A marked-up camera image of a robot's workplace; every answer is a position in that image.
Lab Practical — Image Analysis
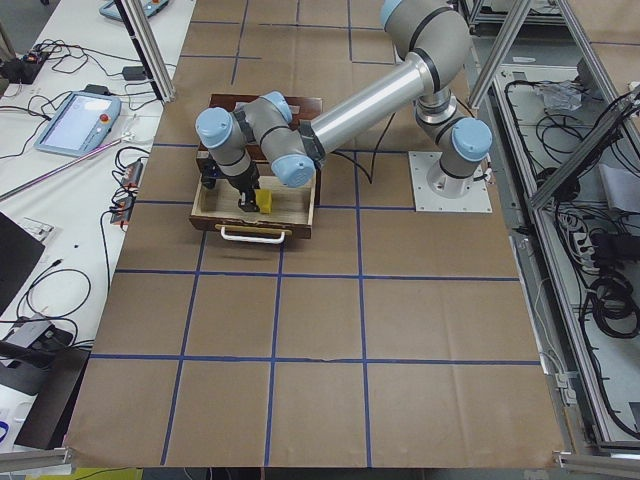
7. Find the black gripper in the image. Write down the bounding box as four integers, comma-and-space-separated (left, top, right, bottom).
224, 162, 260, 212

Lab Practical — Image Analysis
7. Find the yellow block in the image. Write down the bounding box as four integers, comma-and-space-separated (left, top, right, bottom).
255, 189, 273, 215

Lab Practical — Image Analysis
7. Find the white drawer handle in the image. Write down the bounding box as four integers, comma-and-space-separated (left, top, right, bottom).
220, 226, 286, 245

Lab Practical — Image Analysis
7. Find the light wooden drawer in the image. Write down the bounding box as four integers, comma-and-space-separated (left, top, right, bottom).
188, 174, 319, 240

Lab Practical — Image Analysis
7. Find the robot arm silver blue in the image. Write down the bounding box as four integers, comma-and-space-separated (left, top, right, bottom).
195, 1, 492, 212

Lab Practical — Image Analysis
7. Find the dark wooden drawer cabinet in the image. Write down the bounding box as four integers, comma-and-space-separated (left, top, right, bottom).
195, 91, 325, 188

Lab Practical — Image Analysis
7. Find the black power adapter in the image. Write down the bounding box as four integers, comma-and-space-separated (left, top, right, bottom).
121, 66, 147, 81

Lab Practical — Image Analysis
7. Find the blue teach pendant tablet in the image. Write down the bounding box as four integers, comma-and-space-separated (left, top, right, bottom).
34, 91, 122, 157

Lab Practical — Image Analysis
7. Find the brown paper table mat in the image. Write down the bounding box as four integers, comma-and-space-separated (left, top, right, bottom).
66, 1, 564, 468

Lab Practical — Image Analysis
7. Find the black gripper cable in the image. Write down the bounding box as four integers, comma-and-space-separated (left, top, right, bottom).
334, 112, 399, 185

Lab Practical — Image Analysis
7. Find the aluminium frame post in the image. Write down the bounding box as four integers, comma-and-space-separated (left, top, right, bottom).
115, 0, 176, 104

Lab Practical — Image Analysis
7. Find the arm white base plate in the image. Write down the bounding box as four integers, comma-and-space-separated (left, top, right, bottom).
408, 151, 493, 214

